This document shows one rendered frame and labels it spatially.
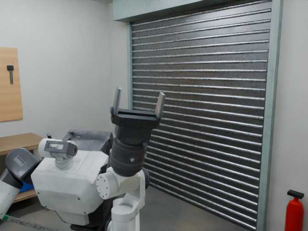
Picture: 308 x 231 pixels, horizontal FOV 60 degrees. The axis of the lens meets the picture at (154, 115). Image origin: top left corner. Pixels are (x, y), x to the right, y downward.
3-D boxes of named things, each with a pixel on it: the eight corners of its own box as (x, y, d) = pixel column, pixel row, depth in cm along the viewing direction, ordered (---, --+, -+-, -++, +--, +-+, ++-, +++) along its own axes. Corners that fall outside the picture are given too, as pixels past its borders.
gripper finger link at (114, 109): (122, 90, 60) (117, 115, 62) (119, 85, 63) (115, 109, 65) (115, 89, 59) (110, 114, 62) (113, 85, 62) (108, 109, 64)
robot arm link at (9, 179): (7, 182, 110) (26, 153, 115) (26, 191, 109) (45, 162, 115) (-6, 177, 99) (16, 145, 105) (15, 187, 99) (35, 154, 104)
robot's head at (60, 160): (54, 152, 99) (46, 134, 94) (79, 155, 97) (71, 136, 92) (44, 165, 94) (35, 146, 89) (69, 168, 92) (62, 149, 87)
